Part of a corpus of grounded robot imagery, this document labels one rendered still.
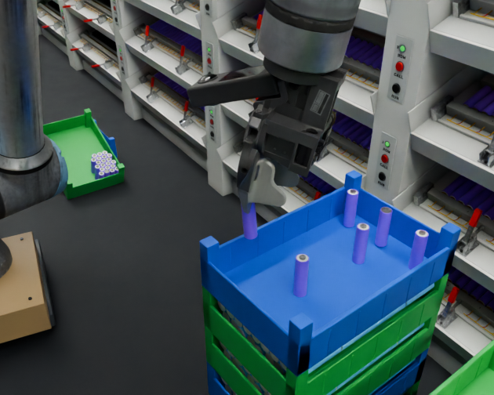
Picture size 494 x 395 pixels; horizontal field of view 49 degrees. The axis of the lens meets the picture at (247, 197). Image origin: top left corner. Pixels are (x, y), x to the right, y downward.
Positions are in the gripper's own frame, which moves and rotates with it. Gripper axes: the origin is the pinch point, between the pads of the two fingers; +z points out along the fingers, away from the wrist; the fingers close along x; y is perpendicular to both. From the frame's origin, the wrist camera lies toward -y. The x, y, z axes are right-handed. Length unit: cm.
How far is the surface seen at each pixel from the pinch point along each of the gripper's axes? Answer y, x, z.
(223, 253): -1.5, -0.2, 10.8
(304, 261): 9.6, -0.1, 6.1
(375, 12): 2, 53, -11
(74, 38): -149, 160, 78
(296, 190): -6, 71, 48
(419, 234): 22.2, 11.5, 3.7
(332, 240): 11.3, 13.3, 12.2
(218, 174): -35, 84, 64
